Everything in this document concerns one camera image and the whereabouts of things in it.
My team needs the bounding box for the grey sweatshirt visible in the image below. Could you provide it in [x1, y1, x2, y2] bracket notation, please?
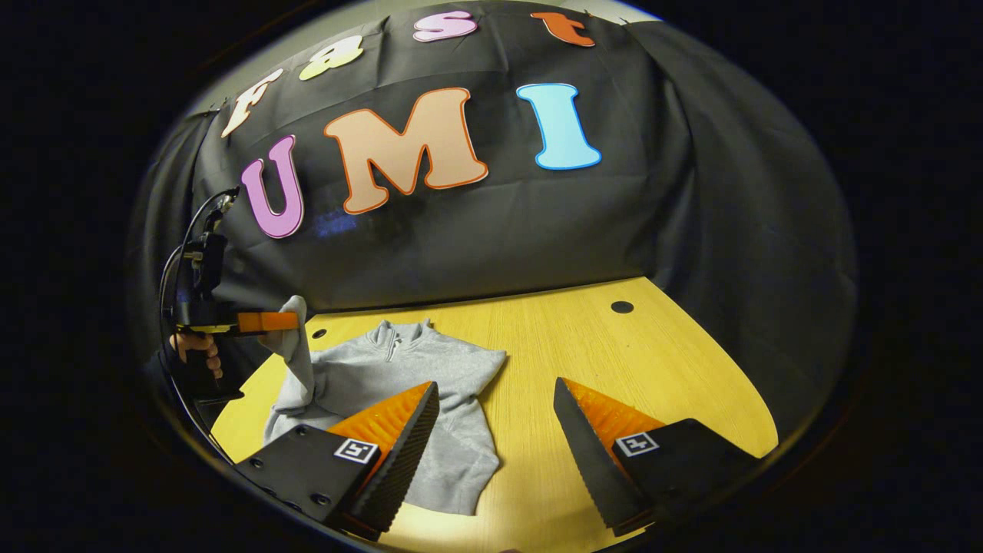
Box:
[257, 296, 508, 517]

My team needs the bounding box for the black backdrop cloth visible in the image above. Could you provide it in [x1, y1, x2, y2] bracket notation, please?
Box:
[127, 0, 857, 439]

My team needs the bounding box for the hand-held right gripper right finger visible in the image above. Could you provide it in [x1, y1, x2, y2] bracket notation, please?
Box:
[553, 376, 763, 537]

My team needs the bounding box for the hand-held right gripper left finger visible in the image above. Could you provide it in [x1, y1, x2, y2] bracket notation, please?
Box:
[235, 380, 441, 541]

